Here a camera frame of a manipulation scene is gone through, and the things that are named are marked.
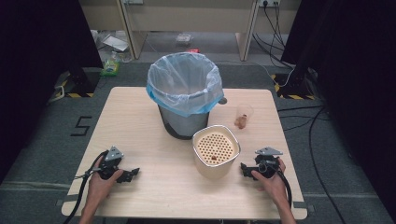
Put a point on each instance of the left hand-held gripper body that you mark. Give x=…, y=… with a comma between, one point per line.
x=113, y=157

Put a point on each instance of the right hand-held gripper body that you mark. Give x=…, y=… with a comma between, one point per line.
x=267, y=163

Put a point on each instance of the cream container with metal rim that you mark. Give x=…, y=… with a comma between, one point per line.
x=211, y=171

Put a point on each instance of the gray trash can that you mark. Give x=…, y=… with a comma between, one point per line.
x=183, y=124

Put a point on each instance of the person's right hand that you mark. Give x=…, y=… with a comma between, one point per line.
x=273, y=186

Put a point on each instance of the person's left hand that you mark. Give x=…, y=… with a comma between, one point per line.
x=101, y=186

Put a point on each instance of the small brown scrap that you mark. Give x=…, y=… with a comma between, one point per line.
x=214, y=157

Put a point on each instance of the cream perforated strainer insert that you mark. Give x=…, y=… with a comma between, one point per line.
x=215, y=146

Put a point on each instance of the brown residue in cup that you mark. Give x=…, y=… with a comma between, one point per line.
x=241, y=122

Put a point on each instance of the clear plastic cup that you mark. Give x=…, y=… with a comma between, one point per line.
x=244, y=112

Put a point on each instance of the small gray round object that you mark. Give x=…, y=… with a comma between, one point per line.
x=223, y=100

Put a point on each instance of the black stand base hazard tape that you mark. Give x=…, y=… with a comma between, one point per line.
x=292, y=88
x=79, y=82

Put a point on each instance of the green packet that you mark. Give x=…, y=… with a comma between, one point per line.
x=110, y=68

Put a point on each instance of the clear blue trash bag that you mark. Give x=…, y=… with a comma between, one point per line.
x=183, y=84

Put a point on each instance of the white paper sheet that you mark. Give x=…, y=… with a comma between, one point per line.
x=115, y=43

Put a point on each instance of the black curtain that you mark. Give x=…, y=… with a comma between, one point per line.
x=355, y=77
x=37, y=62

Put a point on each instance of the small red item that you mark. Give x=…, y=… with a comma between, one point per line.
x=193, y=50

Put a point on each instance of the clear plastic pack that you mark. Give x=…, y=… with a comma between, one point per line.
x=183, y=39

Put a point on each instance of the white wall socket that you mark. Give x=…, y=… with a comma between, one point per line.
x=269, y=2

